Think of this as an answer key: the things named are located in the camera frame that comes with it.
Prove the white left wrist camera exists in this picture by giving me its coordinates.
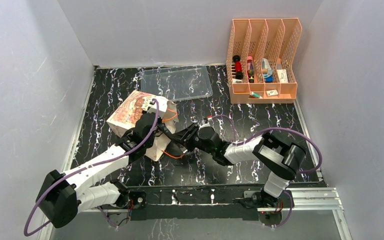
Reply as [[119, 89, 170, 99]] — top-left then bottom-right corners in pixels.
[[147, 96, 169, 118]]

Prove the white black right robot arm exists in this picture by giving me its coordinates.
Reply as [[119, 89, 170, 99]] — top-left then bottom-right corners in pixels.
[[157, 123, 307, 208]]

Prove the printed white paper bag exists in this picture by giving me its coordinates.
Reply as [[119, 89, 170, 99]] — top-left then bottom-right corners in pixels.
[[106, 90, 179, 162]]

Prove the aluminium frame rail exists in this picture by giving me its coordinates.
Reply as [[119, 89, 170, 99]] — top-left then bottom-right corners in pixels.
[[39, 187, 352, 240]]

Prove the small white card box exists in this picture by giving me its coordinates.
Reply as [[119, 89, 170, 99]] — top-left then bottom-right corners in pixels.
[[266, 89, 279, 97]]

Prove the pink red bottle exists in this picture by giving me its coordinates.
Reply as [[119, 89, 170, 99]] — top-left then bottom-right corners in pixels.
[[246, 56, 255, 83]]

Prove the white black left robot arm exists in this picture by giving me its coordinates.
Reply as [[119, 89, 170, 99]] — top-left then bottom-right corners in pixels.
[[35, 113, 175, 228]]

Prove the green white tube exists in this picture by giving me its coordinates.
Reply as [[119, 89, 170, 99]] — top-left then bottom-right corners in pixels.
[[249, 91, 263, 99]]

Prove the clear plastic tray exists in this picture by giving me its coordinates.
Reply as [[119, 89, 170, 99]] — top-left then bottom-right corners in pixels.
[[140, 65, 213, 102]]

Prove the red black dumbbell toy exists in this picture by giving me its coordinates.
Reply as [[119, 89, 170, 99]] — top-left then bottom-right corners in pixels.
[[232, 55, 244, 80]]

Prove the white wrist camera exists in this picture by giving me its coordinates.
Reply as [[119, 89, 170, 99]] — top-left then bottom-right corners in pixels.
[[199, 116, 213, 129], [147, 96, 169, 118]]

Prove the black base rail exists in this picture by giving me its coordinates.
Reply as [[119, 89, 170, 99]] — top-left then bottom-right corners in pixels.
[[125, 183, 294, 222]]

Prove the blue clear tape dispenser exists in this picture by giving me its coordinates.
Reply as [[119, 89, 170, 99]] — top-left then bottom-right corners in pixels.
[[261, 58, 273, 83]]

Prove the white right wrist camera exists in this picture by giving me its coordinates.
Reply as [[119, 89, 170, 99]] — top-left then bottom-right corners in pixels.
[[199, 116, 213, 129]]

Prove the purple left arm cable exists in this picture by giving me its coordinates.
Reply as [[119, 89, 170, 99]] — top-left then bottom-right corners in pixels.
[[23, 98, 160, 237]]

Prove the orange desk file organizer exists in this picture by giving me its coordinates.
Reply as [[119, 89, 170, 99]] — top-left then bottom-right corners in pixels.
[[226, 18, 303, 104]]

